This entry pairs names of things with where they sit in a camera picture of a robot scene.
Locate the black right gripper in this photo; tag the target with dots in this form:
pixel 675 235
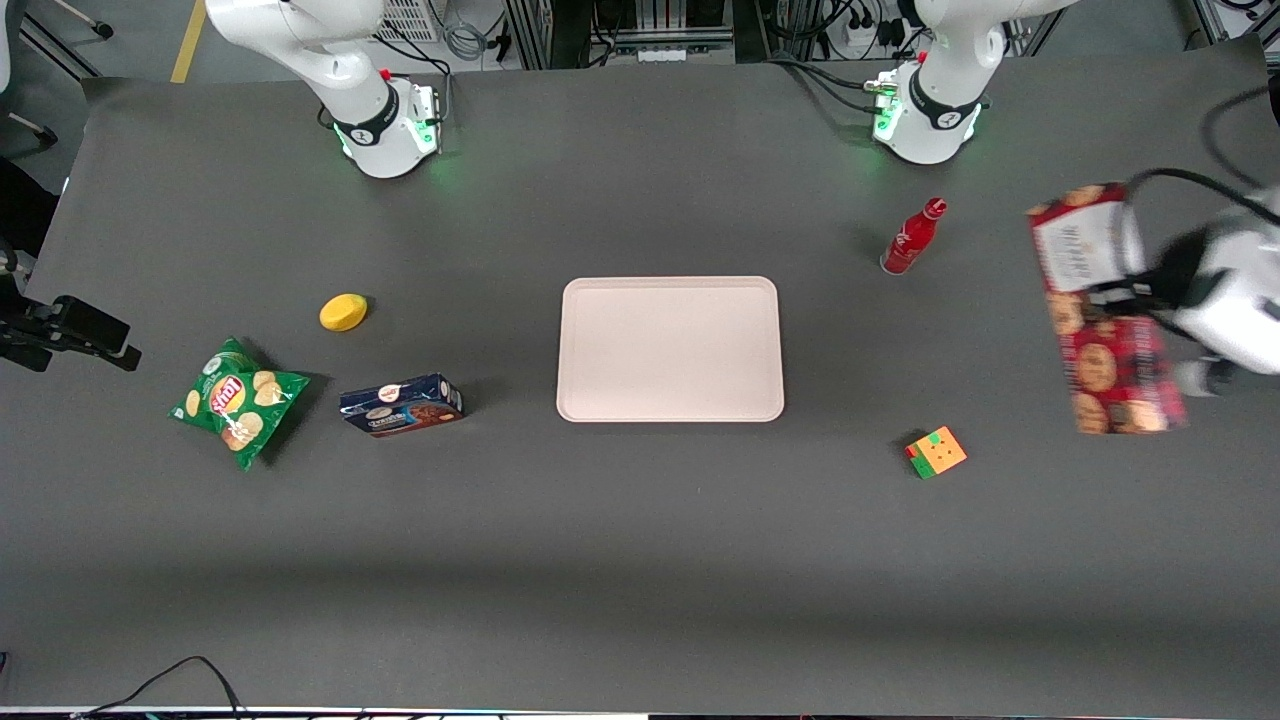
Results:
pixel 22 330

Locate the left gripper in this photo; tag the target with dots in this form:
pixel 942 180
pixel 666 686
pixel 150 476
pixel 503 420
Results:
pixel 1182 268

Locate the red cookie box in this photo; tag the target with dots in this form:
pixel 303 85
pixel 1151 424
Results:
pixel 1110 360

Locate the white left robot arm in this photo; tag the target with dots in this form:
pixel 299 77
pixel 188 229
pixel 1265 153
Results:
pixel 940 80

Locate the dark blue cookie box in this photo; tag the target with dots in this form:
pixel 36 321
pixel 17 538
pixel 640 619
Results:
pixel 400 405

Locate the pale pink rectangular tray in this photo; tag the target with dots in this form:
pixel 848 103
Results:
pixel 670 350

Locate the green Lays chips bag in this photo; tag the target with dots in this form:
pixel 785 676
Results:
pixel 235 405

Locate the red bottle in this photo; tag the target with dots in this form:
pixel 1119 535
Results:
pixel 910 245

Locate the orange green puzzle cube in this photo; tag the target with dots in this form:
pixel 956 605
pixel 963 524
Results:
pixel 937 453

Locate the yellow lemon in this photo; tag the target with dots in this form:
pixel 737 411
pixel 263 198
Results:
pixel 343 313

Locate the metal stand legs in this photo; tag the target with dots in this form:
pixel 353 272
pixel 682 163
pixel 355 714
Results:
pixel 40 30

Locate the white power strip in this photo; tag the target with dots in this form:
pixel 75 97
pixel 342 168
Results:
pixel 858 35

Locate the white mesh panel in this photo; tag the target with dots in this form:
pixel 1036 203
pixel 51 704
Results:
pixel 410 18

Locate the black equipment rack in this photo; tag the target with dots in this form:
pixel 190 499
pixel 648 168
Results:
pixel 620 25

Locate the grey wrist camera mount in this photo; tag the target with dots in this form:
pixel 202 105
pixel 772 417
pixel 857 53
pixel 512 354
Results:
pixel 1205 378

